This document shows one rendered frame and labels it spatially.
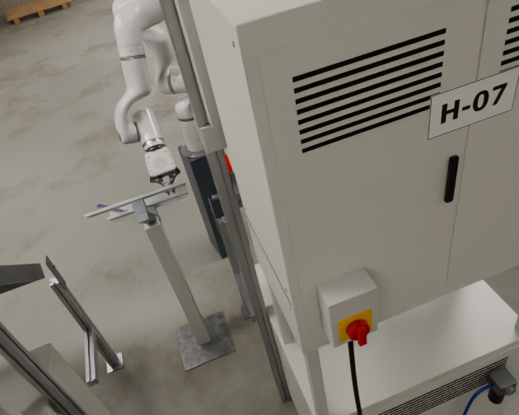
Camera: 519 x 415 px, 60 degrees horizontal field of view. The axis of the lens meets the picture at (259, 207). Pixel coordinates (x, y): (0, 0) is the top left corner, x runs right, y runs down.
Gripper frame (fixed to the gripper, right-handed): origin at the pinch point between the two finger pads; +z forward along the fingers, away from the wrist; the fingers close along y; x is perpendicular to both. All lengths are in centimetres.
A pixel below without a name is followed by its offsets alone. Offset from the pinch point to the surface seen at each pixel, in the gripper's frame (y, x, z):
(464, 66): 49, -106, 28
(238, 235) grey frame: 14.9, -35.4, 30.4
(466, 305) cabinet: 76, -22, 75
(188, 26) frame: 16, -87, -3
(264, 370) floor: 11, 53, 80
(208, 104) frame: 16, -74, 7
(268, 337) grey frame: 15, 6, 63
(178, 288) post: -11.8, 33.8, 33.3
